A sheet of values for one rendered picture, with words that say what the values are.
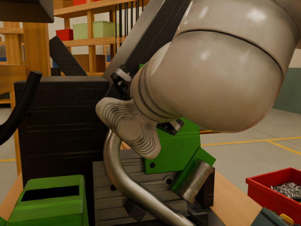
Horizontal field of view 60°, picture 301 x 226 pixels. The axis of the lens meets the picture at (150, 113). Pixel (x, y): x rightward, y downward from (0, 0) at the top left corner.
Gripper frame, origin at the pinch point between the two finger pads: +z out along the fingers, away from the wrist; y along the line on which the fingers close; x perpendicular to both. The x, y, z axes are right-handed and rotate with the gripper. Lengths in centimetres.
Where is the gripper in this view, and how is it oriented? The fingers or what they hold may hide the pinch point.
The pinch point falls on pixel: (138, 106)
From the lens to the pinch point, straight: 46.5
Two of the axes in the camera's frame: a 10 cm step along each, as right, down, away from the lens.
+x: -6.5, 7.3, -2.2
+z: -2.3, 0.9, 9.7
